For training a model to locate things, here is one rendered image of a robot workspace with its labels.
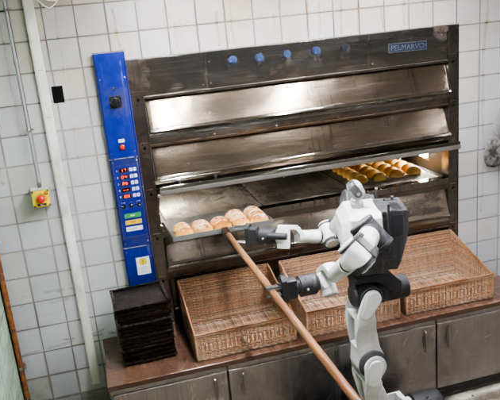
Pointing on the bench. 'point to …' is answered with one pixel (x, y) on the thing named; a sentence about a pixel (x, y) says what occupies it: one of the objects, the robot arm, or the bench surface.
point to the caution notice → (143, 265)
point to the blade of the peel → (209, 224)
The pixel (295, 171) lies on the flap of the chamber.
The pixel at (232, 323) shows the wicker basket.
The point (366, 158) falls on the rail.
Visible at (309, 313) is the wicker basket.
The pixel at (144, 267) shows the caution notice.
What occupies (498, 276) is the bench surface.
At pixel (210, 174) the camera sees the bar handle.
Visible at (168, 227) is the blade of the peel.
